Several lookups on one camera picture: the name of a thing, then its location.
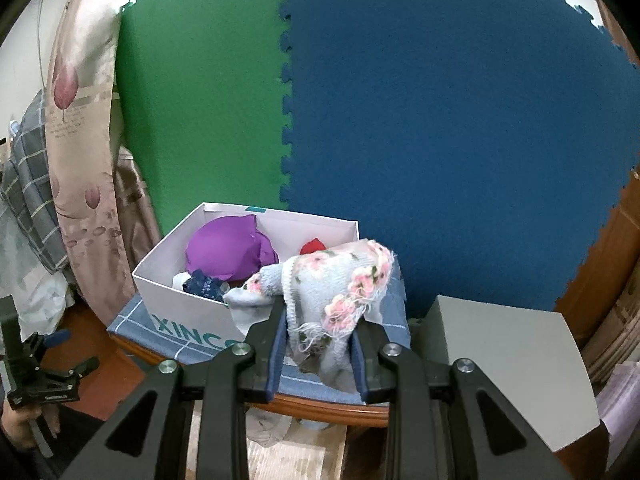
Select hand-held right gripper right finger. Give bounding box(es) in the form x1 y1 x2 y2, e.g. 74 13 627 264
350 320 576 480

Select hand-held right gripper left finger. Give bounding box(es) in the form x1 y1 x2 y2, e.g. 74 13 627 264
57 305 291 480

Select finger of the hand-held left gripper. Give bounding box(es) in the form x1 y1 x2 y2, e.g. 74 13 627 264
22 329 71 366
40 356 100 386

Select floral knit garment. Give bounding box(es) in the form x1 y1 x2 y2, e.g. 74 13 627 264
245 240 401 393

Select white cardboard box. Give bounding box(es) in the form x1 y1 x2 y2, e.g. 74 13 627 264
131 202 360 361

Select blue speckled underwear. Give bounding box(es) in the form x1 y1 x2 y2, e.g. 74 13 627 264
181 269 226 303

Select purple underwear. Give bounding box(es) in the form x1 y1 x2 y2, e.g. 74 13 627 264
186 214 280 281

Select person's left hand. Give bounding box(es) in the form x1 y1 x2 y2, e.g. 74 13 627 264
0 400 63 453

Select wooden table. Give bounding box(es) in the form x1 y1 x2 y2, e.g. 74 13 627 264
107 330 391 428

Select pale patterned bedding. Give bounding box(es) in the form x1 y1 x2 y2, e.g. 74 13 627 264
0 200 76 341

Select blue checked cloth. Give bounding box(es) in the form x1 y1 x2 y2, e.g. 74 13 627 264
106 260 412 406

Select grey cabinet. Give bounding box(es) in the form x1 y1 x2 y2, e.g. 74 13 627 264
410 295 601 453

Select grey plaid cloth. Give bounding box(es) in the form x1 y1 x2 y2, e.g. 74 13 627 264
0 87 68 276

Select floral beige curtain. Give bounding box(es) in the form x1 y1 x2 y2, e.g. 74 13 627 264
45 0 166 326

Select blue foam mat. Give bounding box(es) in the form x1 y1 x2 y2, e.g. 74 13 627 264
277 0 640 311

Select stacked cardboard boxes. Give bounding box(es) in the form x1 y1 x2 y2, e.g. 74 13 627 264
580 270 640 386

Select green foam mat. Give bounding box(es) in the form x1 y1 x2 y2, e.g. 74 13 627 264
116 0 293 241

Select brown wooden door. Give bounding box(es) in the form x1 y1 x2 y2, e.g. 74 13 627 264
555 180 640 346

